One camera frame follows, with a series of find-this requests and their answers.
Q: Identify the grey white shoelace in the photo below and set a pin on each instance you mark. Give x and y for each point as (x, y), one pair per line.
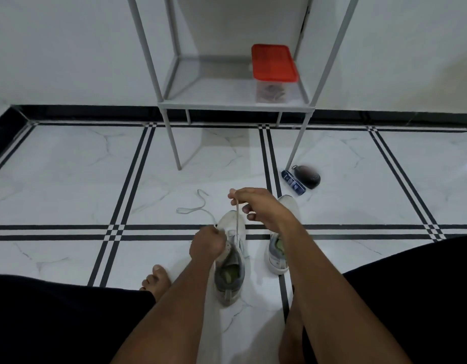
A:
(195, 210)

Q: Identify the person's right forearm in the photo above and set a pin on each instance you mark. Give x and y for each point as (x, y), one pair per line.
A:
(343, 299)

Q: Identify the person's right leg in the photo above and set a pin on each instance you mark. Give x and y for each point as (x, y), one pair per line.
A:
(292, 337)

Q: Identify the clear container with red lid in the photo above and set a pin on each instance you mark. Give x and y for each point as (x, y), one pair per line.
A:
(273, 62)

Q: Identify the black oval polish bottle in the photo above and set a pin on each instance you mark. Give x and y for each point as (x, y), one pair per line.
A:
(307, 176)

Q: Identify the clear box with red lid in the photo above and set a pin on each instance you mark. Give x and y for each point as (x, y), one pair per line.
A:
(271, 92)

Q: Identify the person's left forearm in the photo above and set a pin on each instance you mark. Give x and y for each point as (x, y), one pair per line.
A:
(169, 318)

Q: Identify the person's left hand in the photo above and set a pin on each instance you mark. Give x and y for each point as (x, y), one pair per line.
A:
(207, 244)

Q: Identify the person's right hand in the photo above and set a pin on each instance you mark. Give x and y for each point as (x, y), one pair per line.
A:
(265, 208)

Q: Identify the person's left foot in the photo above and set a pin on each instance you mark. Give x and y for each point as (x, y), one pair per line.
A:
(157, 282)

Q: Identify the grey metal shelf rack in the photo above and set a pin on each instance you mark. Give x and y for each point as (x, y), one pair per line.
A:
(237, 106)

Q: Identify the black shorts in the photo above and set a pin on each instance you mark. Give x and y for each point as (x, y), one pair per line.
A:
(419, 284)

